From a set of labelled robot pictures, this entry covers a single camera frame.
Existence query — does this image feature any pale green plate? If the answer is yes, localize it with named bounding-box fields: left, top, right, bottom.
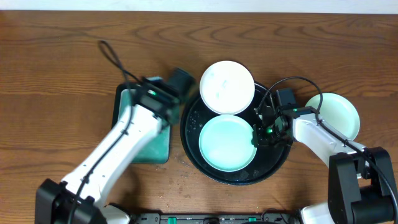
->
left=320, top=93, right=360, bottom=140

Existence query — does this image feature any black rectangular water tray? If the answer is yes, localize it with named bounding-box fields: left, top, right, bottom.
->
left=111, top=83, right=172, bottom=164

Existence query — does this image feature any turquoise plate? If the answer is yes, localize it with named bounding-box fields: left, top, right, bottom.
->
left=198, top=114, right=257, bottom=172

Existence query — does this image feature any round black tray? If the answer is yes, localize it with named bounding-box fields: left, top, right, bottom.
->
left=180, top=83, right=292, bottom=185

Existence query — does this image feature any white plate with green smear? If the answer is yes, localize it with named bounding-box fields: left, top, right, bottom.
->
left=200, top=60, right=255, bottom=115

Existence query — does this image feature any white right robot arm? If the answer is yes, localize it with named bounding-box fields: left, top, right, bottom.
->
left=253, top=106, right=397, bottom=223

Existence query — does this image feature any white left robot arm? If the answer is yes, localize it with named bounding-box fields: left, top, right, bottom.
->
left=35, top=75, right=195, bottom=223

